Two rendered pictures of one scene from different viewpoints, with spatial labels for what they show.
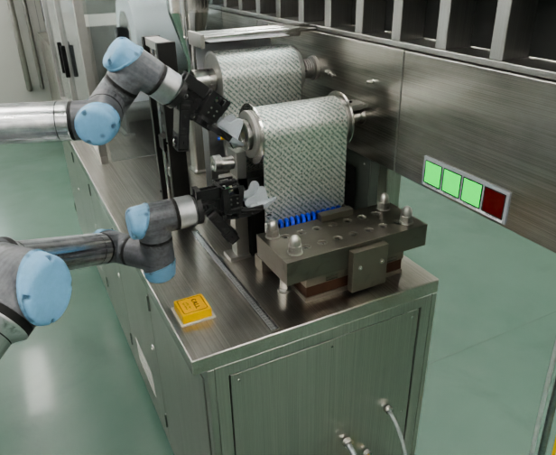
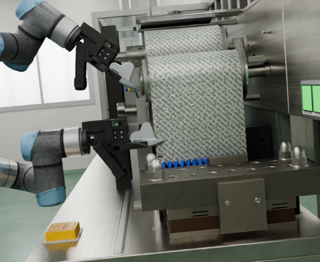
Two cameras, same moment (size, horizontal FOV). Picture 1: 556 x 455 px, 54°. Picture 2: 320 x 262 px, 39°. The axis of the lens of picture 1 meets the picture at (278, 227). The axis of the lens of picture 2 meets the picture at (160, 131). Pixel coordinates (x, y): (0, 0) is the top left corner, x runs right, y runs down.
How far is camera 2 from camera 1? 0.65 m
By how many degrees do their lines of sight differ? 32
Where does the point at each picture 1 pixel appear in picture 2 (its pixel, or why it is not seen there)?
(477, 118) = not seen: outside the picture
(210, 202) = (97, 134)
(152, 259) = (38, 181)
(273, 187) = (163, 128)
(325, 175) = (221, 121)
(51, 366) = not seen: outside the picture
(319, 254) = (178, 180)
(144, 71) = (41, 16)
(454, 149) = (317, 60)
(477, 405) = not seen: outside the picture
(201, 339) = (47, 252)
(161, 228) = (44, 151)
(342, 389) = not seen: outside the picture
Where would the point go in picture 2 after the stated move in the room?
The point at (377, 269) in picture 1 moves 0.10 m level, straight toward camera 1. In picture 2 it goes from (253, 210) to (231, 224)
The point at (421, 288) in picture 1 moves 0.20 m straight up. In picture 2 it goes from (312, 241) to (307, 145)
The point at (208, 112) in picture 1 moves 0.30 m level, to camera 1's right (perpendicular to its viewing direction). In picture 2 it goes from (100, 54) to (211, 40)
